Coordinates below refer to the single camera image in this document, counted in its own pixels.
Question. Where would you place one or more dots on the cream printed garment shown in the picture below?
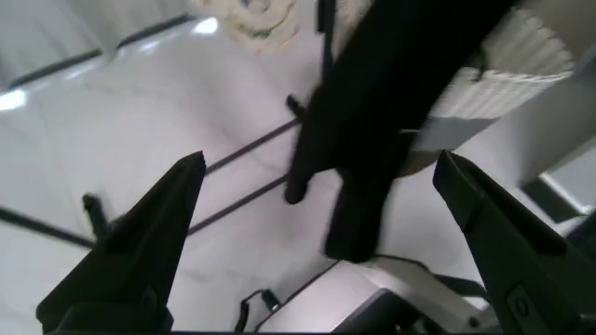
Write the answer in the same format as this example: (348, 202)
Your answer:
(261, 23)

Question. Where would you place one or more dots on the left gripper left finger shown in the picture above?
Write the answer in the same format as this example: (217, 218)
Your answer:
(125, 274)

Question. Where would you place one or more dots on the white curtain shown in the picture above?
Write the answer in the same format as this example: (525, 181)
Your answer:
(46, 32)

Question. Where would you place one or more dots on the black garment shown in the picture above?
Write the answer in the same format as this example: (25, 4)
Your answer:
(372, 116)

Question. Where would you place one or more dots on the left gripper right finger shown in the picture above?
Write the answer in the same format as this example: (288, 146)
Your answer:
(531, 270)

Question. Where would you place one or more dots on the white laundry basket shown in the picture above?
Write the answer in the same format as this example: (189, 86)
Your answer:
(512, 74)

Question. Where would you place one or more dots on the black clothes rack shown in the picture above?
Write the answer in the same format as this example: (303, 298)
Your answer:
(251, 146)

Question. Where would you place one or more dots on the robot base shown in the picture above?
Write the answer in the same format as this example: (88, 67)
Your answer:
(372, 298)

